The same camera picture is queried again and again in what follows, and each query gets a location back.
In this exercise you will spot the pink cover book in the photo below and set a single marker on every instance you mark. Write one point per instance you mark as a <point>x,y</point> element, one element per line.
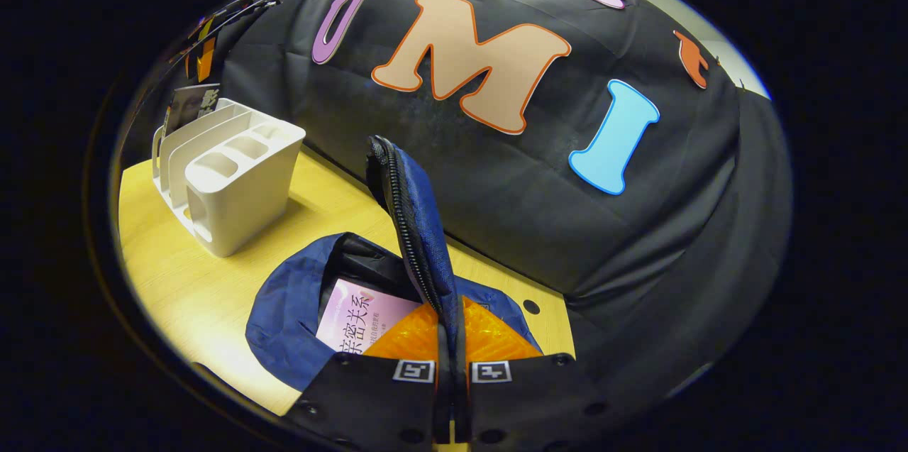
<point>362,321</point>

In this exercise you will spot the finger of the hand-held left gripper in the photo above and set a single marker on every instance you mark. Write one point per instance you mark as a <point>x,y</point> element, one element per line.
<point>206,58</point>

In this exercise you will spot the black backdrop cloth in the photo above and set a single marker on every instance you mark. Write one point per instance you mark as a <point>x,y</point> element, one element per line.
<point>496,211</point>

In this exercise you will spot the blue schoolbag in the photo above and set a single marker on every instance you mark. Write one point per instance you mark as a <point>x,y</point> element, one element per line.
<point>418,225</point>

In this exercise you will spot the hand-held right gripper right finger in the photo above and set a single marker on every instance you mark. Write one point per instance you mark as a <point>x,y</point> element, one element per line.
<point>532,402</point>

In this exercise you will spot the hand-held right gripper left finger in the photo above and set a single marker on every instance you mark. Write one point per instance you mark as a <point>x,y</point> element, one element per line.
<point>369,402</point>

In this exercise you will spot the dark cover book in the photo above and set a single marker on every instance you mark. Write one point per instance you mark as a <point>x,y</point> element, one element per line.
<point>190,108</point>

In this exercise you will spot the white plastic bookshelf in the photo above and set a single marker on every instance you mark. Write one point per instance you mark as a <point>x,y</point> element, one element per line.
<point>241,196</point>

